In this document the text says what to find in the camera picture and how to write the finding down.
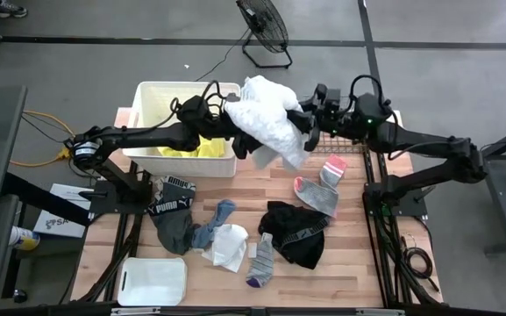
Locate grey striped purple-toed sock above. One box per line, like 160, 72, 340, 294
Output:
245, 232, 275, 290

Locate black fan cable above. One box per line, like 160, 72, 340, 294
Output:
194, 28, 252, 83

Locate grey sock pink toe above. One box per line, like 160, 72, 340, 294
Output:
293, 176, 340, 219

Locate black Puma underwear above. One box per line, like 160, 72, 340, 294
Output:
257, 200, 331, 270

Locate white printed box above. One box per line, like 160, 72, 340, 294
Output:
32, 183, 95, 240

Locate small white cloth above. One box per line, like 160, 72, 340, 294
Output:
201, 223, 250, 274

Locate black aluminium table frame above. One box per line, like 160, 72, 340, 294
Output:
59, 108, 445, 316

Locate black wire basket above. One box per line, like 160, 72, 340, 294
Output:
304, 94, 379, 154

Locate large white shirt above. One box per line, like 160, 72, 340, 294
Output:
224, 74, 311, 172

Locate dark grey Puma underwear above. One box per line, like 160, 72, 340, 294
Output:
147, 175, 201, 256

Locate yellow extension cable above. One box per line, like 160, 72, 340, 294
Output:
9, 109, 76, 169

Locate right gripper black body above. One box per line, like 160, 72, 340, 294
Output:
317, 87, 350, 137

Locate white yellow can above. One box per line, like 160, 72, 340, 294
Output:
8, 225, 42, 252

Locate black floor fan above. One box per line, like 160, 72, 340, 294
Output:
235, 0, 294, 70

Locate white plastic laundry basket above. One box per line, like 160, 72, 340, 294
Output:
121, 81, 241, 179

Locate blue sock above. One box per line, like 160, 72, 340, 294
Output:
190, 199, 238, 250

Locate grey sock pink stripes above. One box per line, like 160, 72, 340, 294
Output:
319, 154, 349, 190

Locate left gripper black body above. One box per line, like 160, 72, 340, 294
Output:
208, 111, 239, 144

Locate yellow cloth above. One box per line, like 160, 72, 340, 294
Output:
156, 135, 227, 159

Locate coiled black cable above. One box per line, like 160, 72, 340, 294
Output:
401, 232, 441, 294

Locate black diagonal support beam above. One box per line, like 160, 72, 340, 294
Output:
2, 173, 91, 227

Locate small white plastic bin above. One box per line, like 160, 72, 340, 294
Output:
116, 256, 189, 307

